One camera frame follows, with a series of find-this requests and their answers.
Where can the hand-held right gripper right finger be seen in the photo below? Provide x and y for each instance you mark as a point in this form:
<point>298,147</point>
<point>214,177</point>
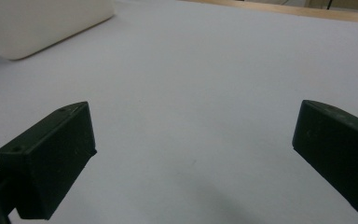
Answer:
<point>338,152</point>

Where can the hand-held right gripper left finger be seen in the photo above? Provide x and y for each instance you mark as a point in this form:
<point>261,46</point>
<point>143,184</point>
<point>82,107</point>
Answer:
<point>46,161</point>

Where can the white plastic storage bin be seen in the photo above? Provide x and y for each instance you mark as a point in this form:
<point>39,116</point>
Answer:
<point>37,25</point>

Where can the wooden table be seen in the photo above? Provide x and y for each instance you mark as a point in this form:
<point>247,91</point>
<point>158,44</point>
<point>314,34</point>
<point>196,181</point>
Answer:
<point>307,12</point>

